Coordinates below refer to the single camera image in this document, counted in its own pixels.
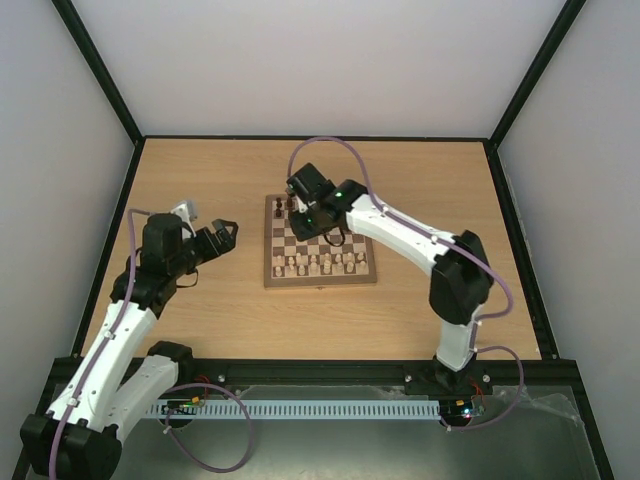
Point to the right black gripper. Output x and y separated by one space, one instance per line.
298 187

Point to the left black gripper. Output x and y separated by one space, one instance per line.
227 242

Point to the wooden chess board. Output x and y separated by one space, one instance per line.
280 240

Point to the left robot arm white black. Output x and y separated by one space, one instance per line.
82 433

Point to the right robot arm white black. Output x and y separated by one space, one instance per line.
459 287

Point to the left controller board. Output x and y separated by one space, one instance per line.
183 406

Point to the controller board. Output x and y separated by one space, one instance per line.
183 406
465 408

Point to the right controller board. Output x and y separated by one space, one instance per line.
465 408

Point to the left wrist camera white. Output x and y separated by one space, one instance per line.
186 210

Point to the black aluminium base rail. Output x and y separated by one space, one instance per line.
417 377

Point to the white slotted cable duct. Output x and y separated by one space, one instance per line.
319 410

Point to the black cage frame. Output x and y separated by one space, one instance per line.
515 231

